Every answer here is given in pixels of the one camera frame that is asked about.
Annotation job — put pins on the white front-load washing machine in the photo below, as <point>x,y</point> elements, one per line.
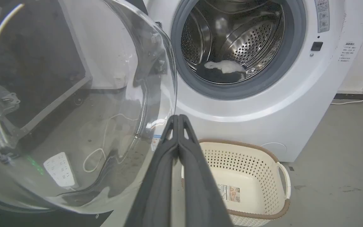
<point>295,104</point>

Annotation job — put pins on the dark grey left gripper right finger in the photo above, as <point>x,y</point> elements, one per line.
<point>200,189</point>

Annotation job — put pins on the glass washer door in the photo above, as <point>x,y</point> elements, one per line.
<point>74,104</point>

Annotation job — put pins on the black panel with grey frame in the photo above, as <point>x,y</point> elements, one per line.
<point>33,63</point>

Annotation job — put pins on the cream perforated laundry basket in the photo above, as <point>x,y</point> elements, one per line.
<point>250,186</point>

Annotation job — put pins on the white and black garment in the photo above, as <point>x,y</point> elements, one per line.
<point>224,71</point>

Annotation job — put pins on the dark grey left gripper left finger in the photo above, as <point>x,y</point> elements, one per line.
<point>156,186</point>

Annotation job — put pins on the white power strip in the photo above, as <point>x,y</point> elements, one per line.
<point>60,169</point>

